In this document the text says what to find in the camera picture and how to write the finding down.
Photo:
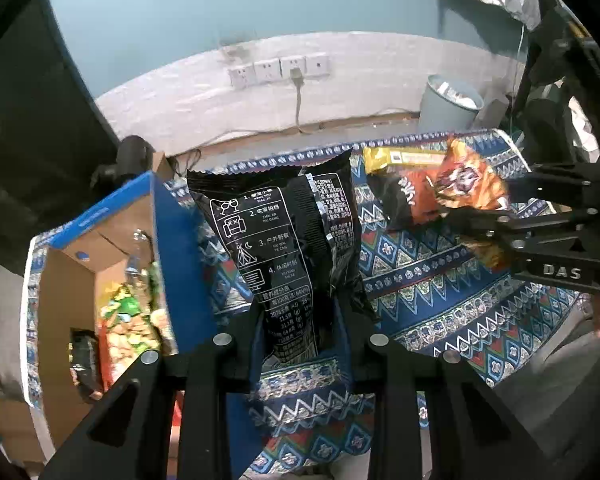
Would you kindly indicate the patterned blue tablecloth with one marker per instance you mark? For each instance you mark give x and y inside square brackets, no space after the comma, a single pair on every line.
[420,280]

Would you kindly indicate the black round device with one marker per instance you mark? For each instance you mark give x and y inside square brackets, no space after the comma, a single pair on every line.
[130,152]

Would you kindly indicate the brown cardboard piece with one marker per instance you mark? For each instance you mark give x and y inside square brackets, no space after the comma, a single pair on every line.
[161,165]

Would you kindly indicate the black metal stand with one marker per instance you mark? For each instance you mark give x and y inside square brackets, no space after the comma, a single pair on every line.
[545,110]

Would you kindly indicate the clear plastic packet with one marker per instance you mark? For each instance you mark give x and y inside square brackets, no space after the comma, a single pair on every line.
[140,255]

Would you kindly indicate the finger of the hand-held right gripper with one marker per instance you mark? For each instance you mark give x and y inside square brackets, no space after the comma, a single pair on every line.
[490,225]
[560,182]

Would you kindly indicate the large black object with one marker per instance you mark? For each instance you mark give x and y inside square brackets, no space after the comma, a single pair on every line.
[30,135]

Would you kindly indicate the pale blue waste bin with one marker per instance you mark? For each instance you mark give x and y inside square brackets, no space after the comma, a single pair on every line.
[442,110]

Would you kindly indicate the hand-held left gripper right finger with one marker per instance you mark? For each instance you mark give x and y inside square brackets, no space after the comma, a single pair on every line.
[365,360]

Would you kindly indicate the blue cardboard box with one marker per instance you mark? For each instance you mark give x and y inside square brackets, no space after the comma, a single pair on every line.
[180,260]

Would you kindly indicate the small black snack packet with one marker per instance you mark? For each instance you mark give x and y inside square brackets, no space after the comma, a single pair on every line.
[85,365]

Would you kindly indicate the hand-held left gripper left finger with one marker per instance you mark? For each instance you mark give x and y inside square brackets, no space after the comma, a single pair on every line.
[240,360]

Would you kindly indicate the green yellow snack bag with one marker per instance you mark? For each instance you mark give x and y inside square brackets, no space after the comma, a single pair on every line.
[130,325]

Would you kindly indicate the dark brown snack bag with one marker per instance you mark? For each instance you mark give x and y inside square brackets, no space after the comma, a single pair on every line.
[400,195]

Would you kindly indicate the long yellow snack packet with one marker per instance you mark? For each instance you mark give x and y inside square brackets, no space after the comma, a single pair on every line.
[405,157]

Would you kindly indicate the orange snack bag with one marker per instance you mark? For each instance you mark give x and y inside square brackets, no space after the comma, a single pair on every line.
[465,180]

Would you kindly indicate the black snack bag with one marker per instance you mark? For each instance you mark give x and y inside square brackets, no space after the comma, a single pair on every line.
[280,240]

